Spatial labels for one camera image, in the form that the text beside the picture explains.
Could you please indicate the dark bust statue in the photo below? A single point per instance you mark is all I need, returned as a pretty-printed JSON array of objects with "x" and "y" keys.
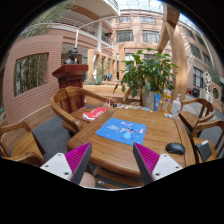
[{"x": 72, "y": 56}]

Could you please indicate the red and white bag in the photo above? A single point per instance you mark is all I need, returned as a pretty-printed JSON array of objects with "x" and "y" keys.
[{"x": 91, "y": 116}]

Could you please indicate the dark red wooden pedestal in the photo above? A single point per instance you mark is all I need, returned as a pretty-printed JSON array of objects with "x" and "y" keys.
[{"x": 71, "y": 75}]

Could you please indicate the black tablet on chair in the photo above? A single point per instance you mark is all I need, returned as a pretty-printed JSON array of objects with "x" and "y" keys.
[{"x": 204, "y": 150}]

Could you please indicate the white pump sanitizer bottle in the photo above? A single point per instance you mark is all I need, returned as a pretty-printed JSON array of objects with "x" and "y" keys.
[{"x": 176, "y": 106}]

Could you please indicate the yellow white bottle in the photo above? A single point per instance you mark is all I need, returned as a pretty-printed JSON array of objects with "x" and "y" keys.
[{"x": 166, "y": 102}]

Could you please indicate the wooden armchair near left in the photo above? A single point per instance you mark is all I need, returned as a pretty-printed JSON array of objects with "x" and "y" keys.
[{"x": 27, "y": 150}]

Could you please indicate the green potted plant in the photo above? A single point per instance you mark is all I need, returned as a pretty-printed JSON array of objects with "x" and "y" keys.
[{"x": 143, "y": 76}]

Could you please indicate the blue cartoon mouse pad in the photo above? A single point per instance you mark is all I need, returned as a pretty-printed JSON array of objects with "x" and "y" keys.
[{"x": 123, "y": 131}]

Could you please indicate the wooden armchair far right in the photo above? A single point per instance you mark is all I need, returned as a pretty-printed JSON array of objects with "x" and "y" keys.
[{"x": 190, "y": 119}]

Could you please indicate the blue tube bottle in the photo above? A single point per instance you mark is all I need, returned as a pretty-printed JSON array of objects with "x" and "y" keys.
[{"x": 157, "y": 98}]

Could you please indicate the wooden armchair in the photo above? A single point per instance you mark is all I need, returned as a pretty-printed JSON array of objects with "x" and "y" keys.
[
  {"x": 190, "y": 119},
  {"x": 74, "y": 122},
  {"x": 27, "y": 150},
  {"x": 216, "y": 148}
]

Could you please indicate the black computer mouse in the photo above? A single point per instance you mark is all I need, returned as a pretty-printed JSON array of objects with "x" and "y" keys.
[{"x": 175, "y": 148}]

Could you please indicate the wooden armchair near right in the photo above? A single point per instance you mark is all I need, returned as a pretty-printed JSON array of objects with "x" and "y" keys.
[{"x": 216, "y": 148}]

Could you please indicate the wooden armchair far left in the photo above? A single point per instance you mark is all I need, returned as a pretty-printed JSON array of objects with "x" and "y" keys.
[{"x": 74, "y": 122}]

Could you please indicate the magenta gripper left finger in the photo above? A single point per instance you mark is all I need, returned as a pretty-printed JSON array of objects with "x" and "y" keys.
[{"x": 70, "y": 166}]

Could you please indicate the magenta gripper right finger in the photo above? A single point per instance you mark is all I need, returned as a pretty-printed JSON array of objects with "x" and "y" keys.
[{"x": 153, "y": 166}]

